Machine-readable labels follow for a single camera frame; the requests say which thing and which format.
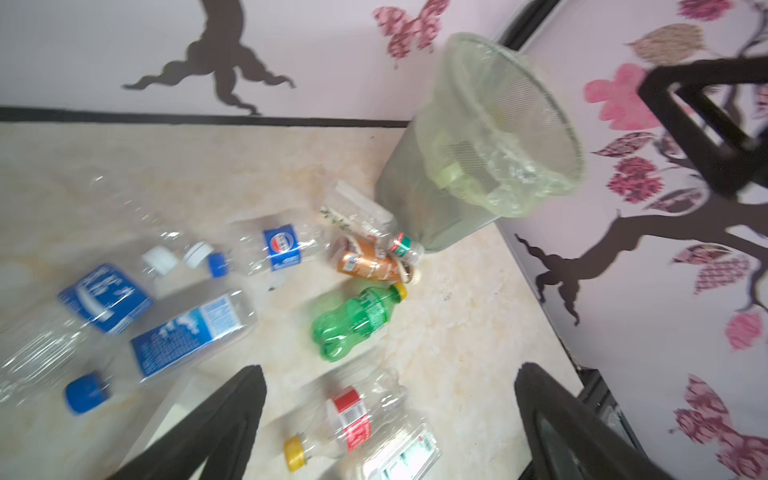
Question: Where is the clear Coca-Cola bottle yellow cap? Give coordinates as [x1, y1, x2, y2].
[283, 368, 408, 473]

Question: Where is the orange tea bottle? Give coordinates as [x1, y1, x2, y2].
[331, 234, 422, 285]

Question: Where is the clear bottle blue label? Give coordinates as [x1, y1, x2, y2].
[1, 242, 229, 406]

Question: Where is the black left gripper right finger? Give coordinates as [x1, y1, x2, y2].
[514, 363, 670, 479]

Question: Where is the clear ribbed bottle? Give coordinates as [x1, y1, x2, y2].
[74, 167, 181, 277]

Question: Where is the clear bottle blue cap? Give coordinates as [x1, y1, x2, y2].
[63, 281, 258, 415]

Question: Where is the green Sprite bottle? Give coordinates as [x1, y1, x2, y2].
[312, 283, 407, 362]

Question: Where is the clear bottle green-red cap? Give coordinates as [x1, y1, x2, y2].
[320, 180, 425, 265]

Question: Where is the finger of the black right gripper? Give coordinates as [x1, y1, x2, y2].
[638, 56, 767, 198]

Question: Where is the wire mesh waste bin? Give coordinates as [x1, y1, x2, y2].
[375, 32, 586, 253]

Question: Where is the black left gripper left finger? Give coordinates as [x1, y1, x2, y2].
[111, 365, 267, 480]

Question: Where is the clear bottle green label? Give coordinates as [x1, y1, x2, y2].
[341, 412, 441, 480]

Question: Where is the clear Pepsi bottle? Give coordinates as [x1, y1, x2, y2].
[230, 209, 331, 275]

